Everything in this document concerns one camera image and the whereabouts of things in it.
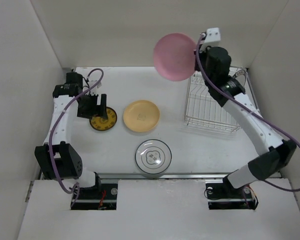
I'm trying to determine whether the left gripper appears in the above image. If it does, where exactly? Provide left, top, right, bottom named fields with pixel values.
left=77, top=92, right=107, bottom=120

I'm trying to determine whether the small brown plate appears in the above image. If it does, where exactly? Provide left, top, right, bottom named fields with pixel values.
left=89, top=107, right=118, bottom=132

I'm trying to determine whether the pink rimmed plate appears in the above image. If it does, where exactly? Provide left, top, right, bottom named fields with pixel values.
left=153, top=33, right=196, bottom=82

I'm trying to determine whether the green rimmed white plate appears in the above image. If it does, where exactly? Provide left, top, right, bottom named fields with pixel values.
left=232, top=69, right=248, bottom=87

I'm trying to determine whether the wire dish rack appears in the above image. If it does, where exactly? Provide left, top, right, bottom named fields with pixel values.
left=183, top=63, right=248, bottom=133

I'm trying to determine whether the yellow wooden plate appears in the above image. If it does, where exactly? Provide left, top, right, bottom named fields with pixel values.
left=123, top=100, right=161, bottom=133

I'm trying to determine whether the white patterned plate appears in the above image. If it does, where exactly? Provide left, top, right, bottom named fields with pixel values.
left=135, top=139, right=173, bottom=175

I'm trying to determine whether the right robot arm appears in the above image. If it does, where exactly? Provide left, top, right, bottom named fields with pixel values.
left=194, top=46, right=297, bottom=198

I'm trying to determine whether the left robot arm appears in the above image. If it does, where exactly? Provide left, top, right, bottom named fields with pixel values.
left=34, top=71, right=108, bottom=199

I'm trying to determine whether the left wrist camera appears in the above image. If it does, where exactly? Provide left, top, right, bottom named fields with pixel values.
left=88, top=79, right=102, bottom=96

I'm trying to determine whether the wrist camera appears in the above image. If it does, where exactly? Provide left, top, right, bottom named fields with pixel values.
left=199, top=27, right=221, bottom=52
left=88, top=79, right=102, bottom=96

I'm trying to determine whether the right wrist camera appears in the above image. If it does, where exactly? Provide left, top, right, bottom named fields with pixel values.
left=199, top=27, right=221, bottom=52

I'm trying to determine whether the front aluminium rail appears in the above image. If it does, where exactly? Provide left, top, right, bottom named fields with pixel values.
left=98, top=172, right=229, bottom=180

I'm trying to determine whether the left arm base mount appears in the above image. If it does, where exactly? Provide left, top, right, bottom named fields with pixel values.
left=70, top=183, right=118, bottom=211

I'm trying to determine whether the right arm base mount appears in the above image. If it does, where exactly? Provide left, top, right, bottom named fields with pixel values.
left=204, top=182, right=259, bottom=211

